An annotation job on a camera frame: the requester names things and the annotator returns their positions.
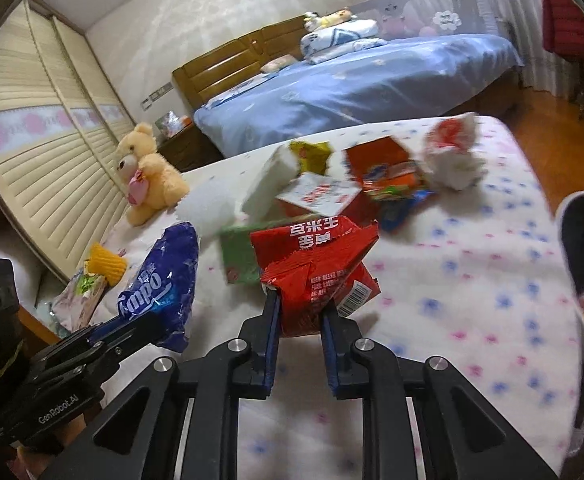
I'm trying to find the wooden nightstand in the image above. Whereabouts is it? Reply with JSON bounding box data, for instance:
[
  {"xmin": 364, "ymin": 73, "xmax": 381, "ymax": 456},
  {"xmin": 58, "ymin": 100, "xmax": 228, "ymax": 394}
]
[{"xmin": 158, "ymin": 122, "xmax": 225, "ymax": 173}]

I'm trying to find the yellow plush toy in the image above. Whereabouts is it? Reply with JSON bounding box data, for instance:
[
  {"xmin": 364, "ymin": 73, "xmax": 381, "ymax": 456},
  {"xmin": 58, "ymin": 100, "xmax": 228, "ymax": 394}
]
[{"xmin": 302, "ymin": 7, "xmax": 358, "ymax": 31}]

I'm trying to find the white box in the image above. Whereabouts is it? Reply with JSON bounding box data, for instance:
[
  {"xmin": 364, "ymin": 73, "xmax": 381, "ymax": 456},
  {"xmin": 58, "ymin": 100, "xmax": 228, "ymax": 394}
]
[{"xmin": 242, "ymin": 145, "xmax": 303, "ymax": 221}]

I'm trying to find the wall switch panel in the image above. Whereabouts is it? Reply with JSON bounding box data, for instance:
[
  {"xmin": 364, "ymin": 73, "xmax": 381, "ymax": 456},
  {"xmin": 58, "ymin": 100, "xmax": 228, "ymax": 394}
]
[{"xmin": 141, "ymin": 85, "xmax": 175, "ymax": 111}]

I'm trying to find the pale curtain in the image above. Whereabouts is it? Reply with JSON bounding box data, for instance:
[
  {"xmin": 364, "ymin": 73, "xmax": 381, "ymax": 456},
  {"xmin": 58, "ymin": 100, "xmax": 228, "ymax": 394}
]
[{"xmin": 347, "ymin": 0, "xmax": 573, "ymax": 96}]

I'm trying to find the blue and white pillow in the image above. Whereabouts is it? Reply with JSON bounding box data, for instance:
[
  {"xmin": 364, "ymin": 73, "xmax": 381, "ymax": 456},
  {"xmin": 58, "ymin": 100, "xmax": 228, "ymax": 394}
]
[{"xmin": 299, "ymin": 19, "xmax": 380, "ymax": 65}]

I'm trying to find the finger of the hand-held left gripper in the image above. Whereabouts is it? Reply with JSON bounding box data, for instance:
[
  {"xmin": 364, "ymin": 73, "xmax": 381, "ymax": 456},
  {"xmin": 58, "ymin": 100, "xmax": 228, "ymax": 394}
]
[
  {"xmin": 29, "ymin": 314, "xmax": 139, "ymax": 369},
  {"xmin": 86, "ymin": 316, "xmax": 174, "ymax": 387}
]

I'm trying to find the red snack packet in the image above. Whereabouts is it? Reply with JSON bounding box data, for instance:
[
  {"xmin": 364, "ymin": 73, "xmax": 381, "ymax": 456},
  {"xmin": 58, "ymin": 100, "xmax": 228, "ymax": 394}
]
[{"xmin": 249, "ymin": 215, "xmax": 380, "ymax": 338}]

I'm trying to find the blue snack wrapper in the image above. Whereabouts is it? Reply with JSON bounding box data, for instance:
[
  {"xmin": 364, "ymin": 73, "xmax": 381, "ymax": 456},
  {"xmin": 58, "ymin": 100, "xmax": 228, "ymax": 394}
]
[{"xmin": 377, "ymin": 190, "xmax": 438, "ymax": 233}]

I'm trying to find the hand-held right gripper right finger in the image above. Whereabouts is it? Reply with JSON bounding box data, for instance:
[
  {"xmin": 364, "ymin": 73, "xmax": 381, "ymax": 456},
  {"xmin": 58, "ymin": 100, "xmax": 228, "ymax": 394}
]
[{"xmin": 319, "ymin": 304, "xmax": 560, "ymax": 480}]

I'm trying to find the white paper with red print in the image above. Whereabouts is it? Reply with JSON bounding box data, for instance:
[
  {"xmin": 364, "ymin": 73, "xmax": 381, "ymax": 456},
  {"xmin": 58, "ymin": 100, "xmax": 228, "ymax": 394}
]
[{"xmin": 277, "ymin": 172, "xmax": 363, "ymax": 216}]

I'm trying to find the small pink pillow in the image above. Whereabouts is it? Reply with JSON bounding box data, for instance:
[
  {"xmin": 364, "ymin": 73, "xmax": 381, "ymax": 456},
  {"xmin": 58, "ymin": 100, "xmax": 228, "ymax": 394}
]
[{"xmin": 262, "ymin": 54, "xmax": 295, "ymax": 73}]

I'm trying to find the tan teddy bear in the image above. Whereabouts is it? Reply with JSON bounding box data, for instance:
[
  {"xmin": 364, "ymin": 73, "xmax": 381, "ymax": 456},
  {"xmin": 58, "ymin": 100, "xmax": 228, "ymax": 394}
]
[{"xmin": 116, "ymin": 121, "xmax": 190, "ymax": 226}]

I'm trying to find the cream louvred wardrobe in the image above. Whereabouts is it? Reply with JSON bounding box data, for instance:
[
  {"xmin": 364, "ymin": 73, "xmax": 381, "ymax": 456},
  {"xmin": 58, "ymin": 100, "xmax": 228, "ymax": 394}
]
[{"xmin": 0, "ymin": 0, "xmax": 138, "ymax": 281}]

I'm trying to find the yellow knitted toy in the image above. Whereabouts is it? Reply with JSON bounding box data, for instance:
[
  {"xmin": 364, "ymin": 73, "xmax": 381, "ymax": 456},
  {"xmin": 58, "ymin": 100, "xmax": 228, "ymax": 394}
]
[{"xmin": 84, "ymin": 242, "xmax": 125, "ymax": 288}]

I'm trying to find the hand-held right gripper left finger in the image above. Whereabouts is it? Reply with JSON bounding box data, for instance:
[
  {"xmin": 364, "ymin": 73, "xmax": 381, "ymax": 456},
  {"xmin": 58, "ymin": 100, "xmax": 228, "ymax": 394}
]
[{"xmin": 37, "ymin": 290, "xmax": 283, "ymax": 480}]

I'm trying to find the grey bed guard rail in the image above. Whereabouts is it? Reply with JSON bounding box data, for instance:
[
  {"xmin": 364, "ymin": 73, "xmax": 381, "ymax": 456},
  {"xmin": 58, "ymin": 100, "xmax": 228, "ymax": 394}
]
[{"xmin": 347, "ymin": 0, "xmax": 503, "ymax": 41}]

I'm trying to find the wooden headboard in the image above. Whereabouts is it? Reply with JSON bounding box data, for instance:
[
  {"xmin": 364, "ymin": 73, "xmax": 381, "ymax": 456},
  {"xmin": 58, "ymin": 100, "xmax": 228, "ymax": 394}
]
[{"xmin": 172, "ymin": 14, "xmax": 318, "ymax": 111}]

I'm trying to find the colourful tissue pack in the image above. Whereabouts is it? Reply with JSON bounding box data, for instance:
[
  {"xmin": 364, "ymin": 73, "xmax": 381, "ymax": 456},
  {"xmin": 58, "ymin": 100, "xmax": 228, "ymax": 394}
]
[{"xmin": 154, "ymin": 111, "xmax": 193, "ymax": 138}]

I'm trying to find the green packet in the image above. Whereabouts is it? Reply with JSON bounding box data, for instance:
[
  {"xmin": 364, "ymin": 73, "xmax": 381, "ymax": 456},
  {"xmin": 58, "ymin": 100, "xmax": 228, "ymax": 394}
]
[{"xmin": 219, "ymin": 220, "xmax": 293, "ymax": 286}]

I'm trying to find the white and red plastic bag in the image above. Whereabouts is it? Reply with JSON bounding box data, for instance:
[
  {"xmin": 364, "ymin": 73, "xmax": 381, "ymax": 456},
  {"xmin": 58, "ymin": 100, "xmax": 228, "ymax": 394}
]
[{"xmin": 422, "ymin": 112, "xmax": 488, "ymax": 191}]

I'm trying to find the red padded jacket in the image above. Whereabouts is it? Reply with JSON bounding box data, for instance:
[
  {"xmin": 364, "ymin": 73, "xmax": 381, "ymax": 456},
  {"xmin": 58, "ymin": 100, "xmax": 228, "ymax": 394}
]
[{"xmin": 542, "ymin": 0, "xmax": 584, "ymax": 63}]

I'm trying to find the yellow snack packet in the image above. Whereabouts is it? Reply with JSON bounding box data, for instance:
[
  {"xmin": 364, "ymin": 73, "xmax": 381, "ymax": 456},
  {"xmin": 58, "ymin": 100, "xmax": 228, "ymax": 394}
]
[{"xmin": 289, "ymin": 140, "xmax": 335, "ymax": 176}]

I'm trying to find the bed with blue sheet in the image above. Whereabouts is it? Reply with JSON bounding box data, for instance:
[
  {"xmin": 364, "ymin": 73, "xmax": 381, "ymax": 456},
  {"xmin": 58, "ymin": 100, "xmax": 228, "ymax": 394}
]
[{"xmin": 193, "ymin": 34, "xmax": 525, "ymax": 158}]

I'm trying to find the blue plastic packet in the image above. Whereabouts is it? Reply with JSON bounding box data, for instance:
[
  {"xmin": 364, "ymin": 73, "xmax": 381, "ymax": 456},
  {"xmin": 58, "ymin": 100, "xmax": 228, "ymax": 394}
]
[{"xmin": 117, "ymin": 222, "xmax": 200, "ymax": 353}]

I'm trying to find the pink floral packet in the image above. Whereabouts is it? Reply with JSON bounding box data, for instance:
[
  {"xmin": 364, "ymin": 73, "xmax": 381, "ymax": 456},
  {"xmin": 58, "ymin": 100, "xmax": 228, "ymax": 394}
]
[{"xmin": 49, "ymin": 270, "xmax": 108, "ymax": 333}]

